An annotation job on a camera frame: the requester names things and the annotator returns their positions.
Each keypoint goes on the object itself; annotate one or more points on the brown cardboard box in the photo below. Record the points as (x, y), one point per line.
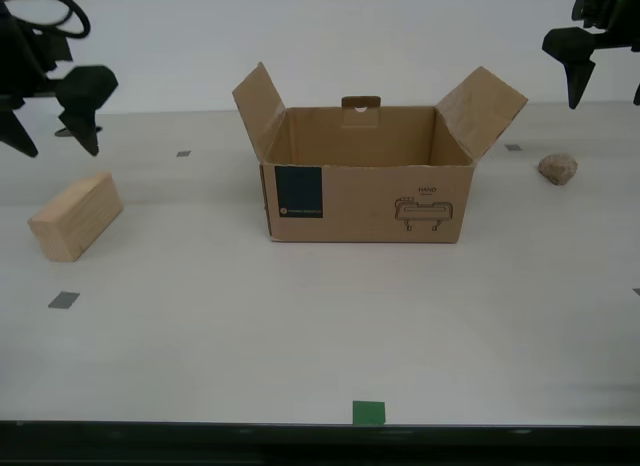
(365, 206)

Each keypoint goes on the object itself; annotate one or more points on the light wooden block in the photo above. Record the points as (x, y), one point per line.
(75, 216)

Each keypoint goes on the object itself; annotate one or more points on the green tape piece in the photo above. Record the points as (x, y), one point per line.
(369, 412)

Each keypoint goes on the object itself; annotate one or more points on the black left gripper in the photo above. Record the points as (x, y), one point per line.
(30, 61)

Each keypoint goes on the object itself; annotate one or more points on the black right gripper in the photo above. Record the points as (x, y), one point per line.
(615, 21)

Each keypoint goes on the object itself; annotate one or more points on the speckled beige rock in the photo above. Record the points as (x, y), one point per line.
(557, 169)

